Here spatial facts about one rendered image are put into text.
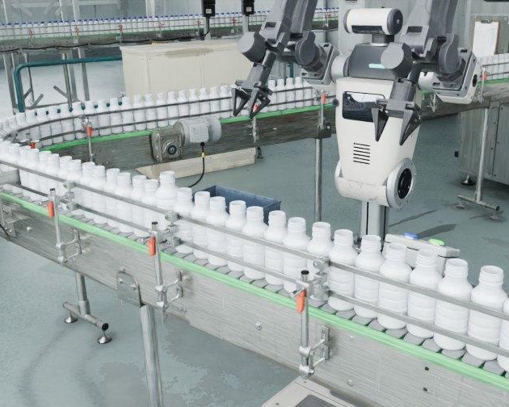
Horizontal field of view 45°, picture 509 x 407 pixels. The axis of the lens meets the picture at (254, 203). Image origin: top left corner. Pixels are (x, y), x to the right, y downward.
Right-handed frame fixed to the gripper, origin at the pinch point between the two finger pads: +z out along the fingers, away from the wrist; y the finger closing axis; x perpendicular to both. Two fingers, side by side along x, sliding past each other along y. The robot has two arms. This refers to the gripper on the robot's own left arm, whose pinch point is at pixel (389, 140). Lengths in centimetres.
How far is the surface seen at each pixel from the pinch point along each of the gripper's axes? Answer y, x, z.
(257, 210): -16.9, -21.0, 25.8
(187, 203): -38, -21, 29
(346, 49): -309, 478, -212
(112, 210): -68, -16, 36
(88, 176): -80, -18, 29
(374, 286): 15.5, -21.4, 34.4
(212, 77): -316, 276, -98
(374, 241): 13.1, -21.8, 25.8
